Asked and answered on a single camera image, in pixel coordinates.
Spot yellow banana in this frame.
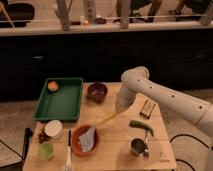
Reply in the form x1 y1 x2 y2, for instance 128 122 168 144
95 113 117 127

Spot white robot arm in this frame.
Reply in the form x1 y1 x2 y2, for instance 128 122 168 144
115 66 213 171

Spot green cucumber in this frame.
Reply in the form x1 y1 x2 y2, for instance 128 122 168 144
129 120 154 136

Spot dark red bowl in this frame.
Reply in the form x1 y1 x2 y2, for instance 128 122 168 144
87 82 108 103

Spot metal measuring cup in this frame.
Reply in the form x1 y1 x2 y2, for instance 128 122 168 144
131 138 149 156

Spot grey folded cloth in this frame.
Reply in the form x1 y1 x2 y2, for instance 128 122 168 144
79 126 96 152

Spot green plastic tray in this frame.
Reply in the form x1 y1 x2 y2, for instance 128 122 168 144
33 78 83 122

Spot metal fork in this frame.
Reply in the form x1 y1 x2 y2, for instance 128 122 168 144
143 130 149 159

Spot orange plate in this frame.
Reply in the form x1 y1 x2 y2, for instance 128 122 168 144
71 125 99 157

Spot orange fruit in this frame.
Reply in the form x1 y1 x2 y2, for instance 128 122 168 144
47 81 59 91

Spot green cup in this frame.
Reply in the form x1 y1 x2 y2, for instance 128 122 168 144
37 142 54 160

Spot black floor cable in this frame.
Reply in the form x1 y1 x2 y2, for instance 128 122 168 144
170 133 213 171

